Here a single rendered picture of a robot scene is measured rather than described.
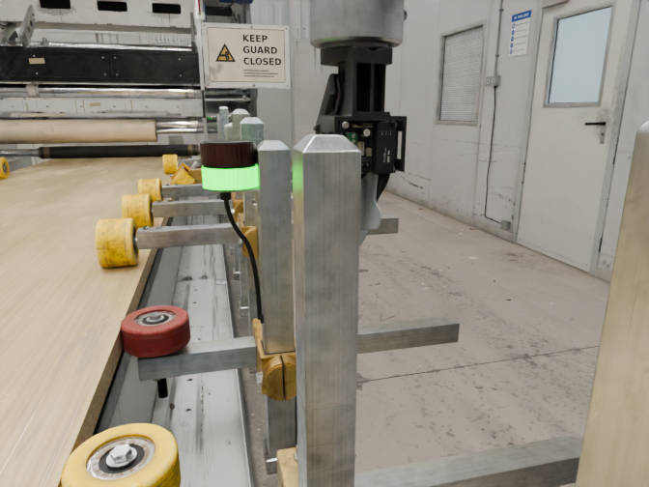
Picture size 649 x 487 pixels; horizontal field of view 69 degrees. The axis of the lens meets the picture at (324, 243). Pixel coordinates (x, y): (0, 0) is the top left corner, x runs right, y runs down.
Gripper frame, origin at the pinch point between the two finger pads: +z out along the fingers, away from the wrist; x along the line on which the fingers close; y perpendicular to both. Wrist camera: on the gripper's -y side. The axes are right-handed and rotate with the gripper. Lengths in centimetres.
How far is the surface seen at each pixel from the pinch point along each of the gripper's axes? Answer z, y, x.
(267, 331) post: 11.0, -1.6, -9.3
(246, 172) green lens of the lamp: -8.0, -0.9, -11.0
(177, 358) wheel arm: 15.3, -5.7, -20.1
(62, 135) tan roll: -1, -233, -90
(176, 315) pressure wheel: 10.3, -7.3, -20.0
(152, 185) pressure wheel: 4, -79, -30
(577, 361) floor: 101, -118, 150
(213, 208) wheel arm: 6, -56, -14
